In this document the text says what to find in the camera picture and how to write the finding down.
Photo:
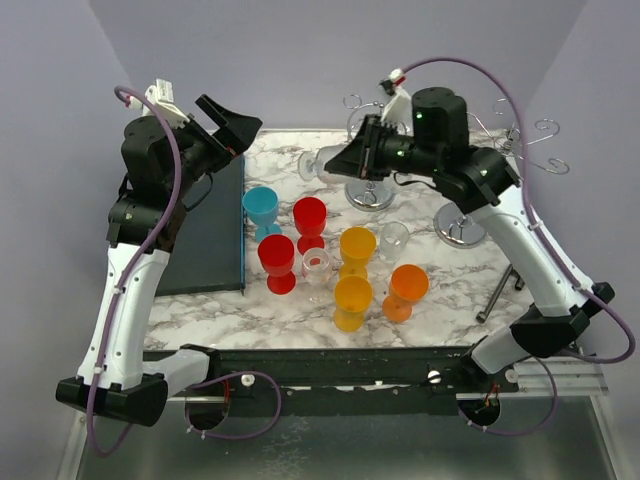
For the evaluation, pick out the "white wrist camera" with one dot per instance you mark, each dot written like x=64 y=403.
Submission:
x=399 y=100
x=160 y=94

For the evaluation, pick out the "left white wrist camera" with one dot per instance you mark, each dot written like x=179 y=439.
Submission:
x=160 y=94

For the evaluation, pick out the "clear wine glass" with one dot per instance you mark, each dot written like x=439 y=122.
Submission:
x=317 y=270

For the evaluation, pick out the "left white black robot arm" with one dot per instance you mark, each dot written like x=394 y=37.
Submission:
x=164 y=159

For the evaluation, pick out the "red plastic wine glass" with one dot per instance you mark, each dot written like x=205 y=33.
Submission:
x=277 y=255
x=310 y=215

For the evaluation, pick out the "clear glass bottle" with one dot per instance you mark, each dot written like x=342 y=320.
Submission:
x=393 y=240
x=311 y=165

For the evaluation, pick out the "chrome bottle rack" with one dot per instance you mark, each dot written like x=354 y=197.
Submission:
x=364 y=195

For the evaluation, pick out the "chrome wine glass rack right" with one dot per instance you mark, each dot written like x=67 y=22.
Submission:
x=460 y=230

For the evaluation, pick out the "dark metal crank key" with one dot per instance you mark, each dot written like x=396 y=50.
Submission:
x=482 y=316

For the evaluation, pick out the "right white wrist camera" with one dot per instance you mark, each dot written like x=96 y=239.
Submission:
x=399 y=100

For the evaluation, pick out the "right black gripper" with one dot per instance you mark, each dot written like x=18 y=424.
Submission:
x=359 y=157

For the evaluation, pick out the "blue plastic wine glass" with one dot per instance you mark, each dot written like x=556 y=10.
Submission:
x=261 y=205

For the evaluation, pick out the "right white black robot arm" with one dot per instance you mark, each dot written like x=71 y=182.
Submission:
x=483 y=185

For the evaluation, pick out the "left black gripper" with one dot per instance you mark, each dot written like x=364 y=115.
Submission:
x=229 y=140

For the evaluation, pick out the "orange standing plastic wine glass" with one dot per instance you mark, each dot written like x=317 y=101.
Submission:
x=357 y=246

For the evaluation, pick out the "dark orange wine glass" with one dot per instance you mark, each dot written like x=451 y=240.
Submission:
x=408 y=285

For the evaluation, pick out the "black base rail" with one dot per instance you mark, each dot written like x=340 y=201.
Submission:
x=354 y=381

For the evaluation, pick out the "yellow-orange wine glass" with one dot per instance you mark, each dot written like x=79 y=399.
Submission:
x=353 y=296

